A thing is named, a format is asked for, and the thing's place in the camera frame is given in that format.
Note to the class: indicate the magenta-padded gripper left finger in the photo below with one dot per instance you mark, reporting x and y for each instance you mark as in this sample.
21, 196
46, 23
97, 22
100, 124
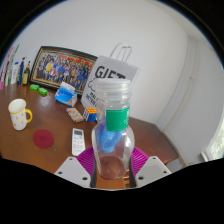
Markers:
75, 170

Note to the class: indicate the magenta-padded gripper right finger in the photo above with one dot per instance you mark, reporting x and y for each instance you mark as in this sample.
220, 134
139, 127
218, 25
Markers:
150, 170

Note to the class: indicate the clear green-labelled plastic bottle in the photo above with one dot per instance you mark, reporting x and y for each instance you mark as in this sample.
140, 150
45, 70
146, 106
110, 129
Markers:
113, 100

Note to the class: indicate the white remote control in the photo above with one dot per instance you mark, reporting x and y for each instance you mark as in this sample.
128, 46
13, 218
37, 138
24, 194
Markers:
78, 141

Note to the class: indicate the wooden side table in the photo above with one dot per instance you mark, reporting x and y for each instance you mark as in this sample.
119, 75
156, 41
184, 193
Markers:
153, 140

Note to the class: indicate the flat round red coaster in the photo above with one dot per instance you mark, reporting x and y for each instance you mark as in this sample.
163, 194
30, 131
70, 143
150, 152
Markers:
43, 138

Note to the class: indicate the small patterned snack packet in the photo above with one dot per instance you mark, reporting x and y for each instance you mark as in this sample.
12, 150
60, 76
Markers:
74, 115

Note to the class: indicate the colourful puzzle cube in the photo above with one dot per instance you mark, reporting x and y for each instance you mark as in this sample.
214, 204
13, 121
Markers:
90, 114

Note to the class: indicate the blue tissue pack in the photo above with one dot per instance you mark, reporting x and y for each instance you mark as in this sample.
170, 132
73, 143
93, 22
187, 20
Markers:
66, 96

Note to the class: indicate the small green packet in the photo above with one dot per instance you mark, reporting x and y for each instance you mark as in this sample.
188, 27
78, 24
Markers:
42, 91
34, 87

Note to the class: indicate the white paper gift bag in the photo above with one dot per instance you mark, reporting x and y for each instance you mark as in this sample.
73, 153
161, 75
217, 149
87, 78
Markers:
100, 71

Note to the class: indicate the framed group photo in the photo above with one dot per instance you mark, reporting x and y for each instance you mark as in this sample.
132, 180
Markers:
63, 68

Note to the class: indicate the amber pump bottle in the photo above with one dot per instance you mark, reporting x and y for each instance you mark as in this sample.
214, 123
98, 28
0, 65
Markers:
26, 76

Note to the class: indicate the dark blue pump bottle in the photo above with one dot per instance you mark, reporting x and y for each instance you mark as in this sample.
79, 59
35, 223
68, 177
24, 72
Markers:
21, 71

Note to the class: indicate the white tube bottle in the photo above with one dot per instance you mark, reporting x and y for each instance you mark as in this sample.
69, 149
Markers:
14, 74

